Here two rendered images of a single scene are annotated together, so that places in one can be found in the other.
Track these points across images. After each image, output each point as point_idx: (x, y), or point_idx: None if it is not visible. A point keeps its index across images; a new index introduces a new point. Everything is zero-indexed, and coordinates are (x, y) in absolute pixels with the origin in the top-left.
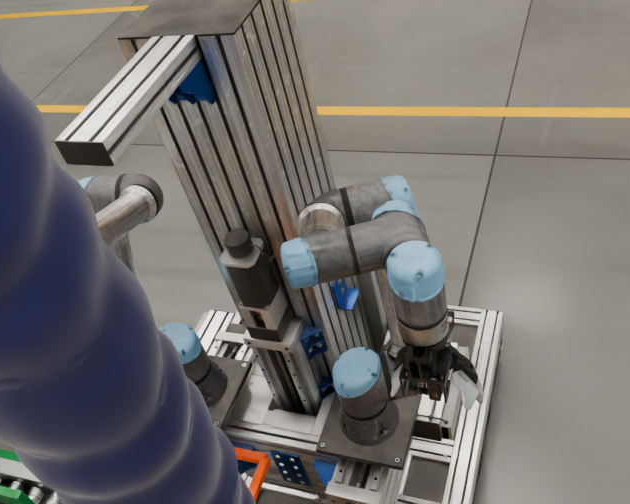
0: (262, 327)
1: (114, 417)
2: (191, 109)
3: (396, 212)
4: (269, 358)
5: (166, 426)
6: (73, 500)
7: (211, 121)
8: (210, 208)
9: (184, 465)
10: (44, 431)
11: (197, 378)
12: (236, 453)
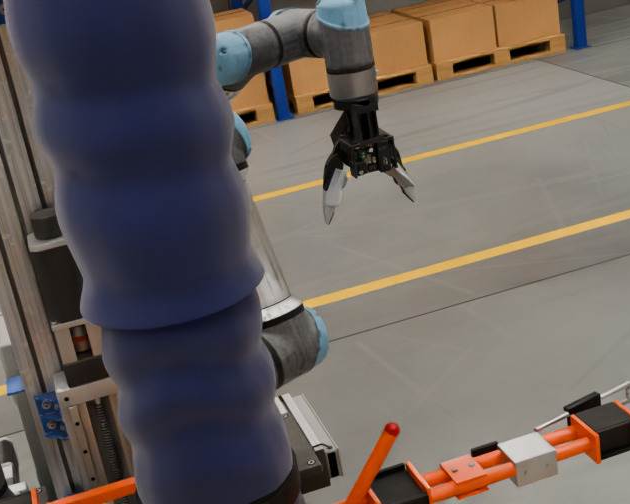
0: (86, 358)
1: (208, 26)
2: None
3: (289, 9)
4: (91, 429)
5: (223, 90)
6: (148, 192)
7: (11, 53)
8: None
9: (234, 164)
10: (168, 13)
11: None
12: (130, 481)
